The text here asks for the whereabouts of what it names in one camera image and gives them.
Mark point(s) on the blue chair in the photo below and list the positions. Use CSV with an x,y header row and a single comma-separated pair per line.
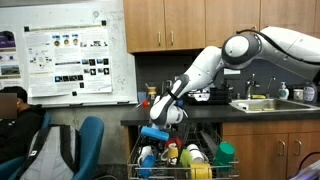
x,y
90,140
8,170

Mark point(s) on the large white research poster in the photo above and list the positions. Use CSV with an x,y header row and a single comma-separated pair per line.
x,y
66,60

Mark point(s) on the white mug black band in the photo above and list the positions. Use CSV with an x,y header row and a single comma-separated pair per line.
x,y
196,155

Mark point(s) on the wooden wall cabinet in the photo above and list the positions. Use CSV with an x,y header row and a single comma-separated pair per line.
x,y
143,23

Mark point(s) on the green plastic cup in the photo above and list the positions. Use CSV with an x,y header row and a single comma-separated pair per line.
x,y
224,153

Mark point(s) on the yellow mug white base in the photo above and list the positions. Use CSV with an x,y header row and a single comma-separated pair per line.
x,y
172,152

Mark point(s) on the white mug blue print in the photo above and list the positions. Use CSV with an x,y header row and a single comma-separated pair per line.
x,y
145,151

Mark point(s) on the large yellow cup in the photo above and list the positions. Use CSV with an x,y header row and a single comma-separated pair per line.
x,y
200,170

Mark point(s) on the small white jar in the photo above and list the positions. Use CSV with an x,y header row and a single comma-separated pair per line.
x,y
298,95

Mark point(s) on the chrome faucet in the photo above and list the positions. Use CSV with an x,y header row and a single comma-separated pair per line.
x,y
249,88

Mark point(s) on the steel sink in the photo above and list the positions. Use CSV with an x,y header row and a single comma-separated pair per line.
x,y
283,105

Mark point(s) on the yellow sponge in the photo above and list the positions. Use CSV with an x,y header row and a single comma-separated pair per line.
x,y
259,96

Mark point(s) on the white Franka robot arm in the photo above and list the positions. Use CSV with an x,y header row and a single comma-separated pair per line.
x,y
206,66

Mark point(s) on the white soap pump bottle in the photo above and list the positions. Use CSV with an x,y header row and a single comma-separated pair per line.
x,y
283,93

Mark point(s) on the blue plastic bowl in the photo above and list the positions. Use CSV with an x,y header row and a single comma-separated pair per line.
x,y
147,164

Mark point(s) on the clear plastic bag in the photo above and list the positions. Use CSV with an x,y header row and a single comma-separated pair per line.
x,y
198,96

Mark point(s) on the blue cup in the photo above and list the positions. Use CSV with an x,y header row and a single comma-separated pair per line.
x,y
155,133

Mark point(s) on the black dish drainer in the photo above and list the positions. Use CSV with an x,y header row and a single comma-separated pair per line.
x,y
220,95

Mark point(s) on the small blue box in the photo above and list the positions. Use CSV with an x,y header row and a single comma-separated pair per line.
x,y
141,96

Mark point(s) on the wooden base cabinet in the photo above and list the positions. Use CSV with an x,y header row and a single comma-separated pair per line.
x,y
253,150

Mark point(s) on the grey black backpack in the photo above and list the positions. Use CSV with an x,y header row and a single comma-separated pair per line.
x,y
50,156

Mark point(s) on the thin chrome tap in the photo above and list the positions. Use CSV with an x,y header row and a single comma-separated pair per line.
x,y
268,90

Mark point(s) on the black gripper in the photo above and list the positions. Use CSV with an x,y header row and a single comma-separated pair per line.
x,y
154,143

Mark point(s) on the dark dish soap bottle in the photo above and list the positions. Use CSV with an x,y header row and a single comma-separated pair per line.
x,y
310,94

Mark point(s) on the white wall sign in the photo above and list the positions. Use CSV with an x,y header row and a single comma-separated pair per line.
x,y
231,71

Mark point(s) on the small purple poster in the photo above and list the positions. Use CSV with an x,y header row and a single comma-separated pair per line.
x,y
9,60

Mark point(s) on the whiteboard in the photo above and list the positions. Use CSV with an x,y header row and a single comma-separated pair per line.
x,y
123,50

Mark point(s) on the lime green cup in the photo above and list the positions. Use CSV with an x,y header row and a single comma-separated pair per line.
x,y
185,157

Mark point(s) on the red plastic bowl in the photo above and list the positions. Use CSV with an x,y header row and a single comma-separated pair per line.
x,y
176,142

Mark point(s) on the seated person black hoodie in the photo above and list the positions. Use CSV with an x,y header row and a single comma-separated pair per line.
x,y
20,133

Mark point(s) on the small red object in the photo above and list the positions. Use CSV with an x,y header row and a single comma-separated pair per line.
x,y
145,103

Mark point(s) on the white purple object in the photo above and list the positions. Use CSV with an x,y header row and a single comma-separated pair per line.
x,y
310,173

